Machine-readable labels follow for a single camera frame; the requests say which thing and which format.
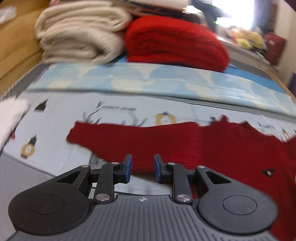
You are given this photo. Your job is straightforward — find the dark red knit sweater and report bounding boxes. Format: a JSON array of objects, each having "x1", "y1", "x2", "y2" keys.
[{"x1": 66, "y1": 117, "x2": 295, "y2": 240}]

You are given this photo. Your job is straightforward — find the light blue patterned blanket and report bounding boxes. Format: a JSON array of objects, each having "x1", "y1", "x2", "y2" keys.
[{"x1": 29, "y1": 63, "x2": 295, "y2": 116}]

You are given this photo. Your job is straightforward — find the folded bright red blanket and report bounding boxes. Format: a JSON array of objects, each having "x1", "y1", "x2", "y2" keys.
[{"x1": 125, "y1": 16, "x2": 229, "y2": 72}]

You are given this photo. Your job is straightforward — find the white folded garment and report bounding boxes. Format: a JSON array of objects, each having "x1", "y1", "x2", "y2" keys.
[{"x1": 0, "y1": 97, "x2": 29, "y2": 149}]

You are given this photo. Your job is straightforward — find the folded cream quilt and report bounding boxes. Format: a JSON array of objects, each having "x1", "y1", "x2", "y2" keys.
[{"x1": 34, "y1": 1, "x2": 132, "y2": 64}]

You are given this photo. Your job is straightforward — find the yellow plush toys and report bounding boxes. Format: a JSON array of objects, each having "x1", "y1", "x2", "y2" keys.
[{"x1": 229, "y1": 28, "x2": 266, "y2": 50}]

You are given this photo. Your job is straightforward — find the wooden headboard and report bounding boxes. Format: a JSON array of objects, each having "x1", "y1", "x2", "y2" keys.
[{"x1": 1, "y1": 1, "x2": 49, "y2": 94}]

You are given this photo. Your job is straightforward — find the dark red cushion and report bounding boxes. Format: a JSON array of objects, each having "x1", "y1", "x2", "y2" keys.
[{"x1": 263, "y1": 32, "x2": 286, "y2": 65}]

